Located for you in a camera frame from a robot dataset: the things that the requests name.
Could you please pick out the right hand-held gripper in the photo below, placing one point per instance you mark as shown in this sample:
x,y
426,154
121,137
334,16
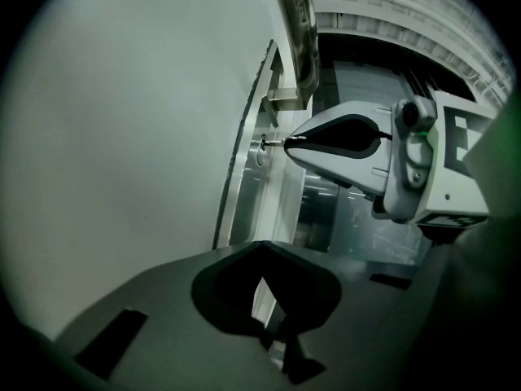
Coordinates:
x,y
443,185

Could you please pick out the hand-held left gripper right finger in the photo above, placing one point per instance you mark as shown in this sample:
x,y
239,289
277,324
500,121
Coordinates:
x,y
366,320

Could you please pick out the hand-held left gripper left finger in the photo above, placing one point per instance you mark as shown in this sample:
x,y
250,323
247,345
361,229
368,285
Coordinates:
x,y
142,340

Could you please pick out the key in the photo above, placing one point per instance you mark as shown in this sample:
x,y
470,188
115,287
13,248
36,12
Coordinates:
x,y
277,141

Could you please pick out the silver door lock plate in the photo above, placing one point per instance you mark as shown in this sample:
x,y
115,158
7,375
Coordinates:
x,y
248,177

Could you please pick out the white door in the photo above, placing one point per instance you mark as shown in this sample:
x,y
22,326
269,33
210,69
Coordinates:
x,y
122,137

